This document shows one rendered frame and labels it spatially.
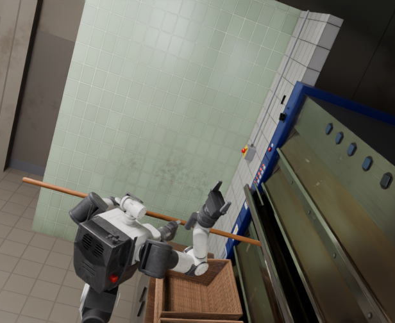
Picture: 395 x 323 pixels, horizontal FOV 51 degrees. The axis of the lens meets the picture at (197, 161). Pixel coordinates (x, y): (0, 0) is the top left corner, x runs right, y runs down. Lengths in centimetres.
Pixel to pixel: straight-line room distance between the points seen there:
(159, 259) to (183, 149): 194
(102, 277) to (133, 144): 195
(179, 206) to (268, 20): 179
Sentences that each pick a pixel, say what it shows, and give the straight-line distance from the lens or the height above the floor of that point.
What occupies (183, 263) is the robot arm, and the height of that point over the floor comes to 132.
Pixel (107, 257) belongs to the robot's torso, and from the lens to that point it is 182.
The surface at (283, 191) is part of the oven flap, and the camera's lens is 259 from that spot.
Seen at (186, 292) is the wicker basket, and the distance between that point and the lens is 304.
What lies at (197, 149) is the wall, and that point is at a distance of 367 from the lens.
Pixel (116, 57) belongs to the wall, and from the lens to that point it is 351.
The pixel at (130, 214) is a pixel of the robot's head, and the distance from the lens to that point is 192.
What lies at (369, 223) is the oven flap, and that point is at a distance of 177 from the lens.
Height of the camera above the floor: 240
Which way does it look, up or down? 20 degrees down
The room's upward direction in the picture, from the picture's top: 21 degrees clockwise
